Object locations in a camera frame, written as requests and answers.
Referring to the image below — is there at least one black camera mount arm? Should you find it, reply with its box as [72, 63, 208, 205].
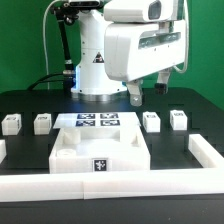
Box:
[50, 3, 79, 77]

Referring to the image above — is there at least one white U-shaped obstacle fence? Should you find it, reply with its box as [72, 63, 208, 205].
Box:
[0, 133, 224, 203]

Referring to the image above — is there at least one black cable bundle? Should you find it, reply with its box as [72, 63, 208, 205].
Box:
[27, 72, 75, 92]

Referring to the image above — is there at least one white square tabletop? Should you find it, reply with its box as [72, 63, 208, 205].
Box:
[49, 126, 151, 174]

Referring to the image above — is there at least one white cable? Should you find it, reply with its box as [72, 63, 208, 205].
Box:
[42, 0, 63, 90]

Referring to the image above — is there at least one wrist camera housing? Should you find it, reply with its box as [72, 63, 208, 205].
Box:
[104, 0, 183, 23]

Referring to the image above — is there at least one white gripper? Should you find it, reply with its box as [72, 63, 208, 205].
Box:
[104, 20, 186, 106]

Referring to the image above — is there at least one white marker sheet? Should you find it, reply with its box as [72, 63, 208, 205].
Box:
[53, 112, 140, 129]

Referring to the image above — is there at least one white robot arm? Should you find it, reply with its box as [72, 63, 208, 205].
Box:
[68, 0, 189, 106]

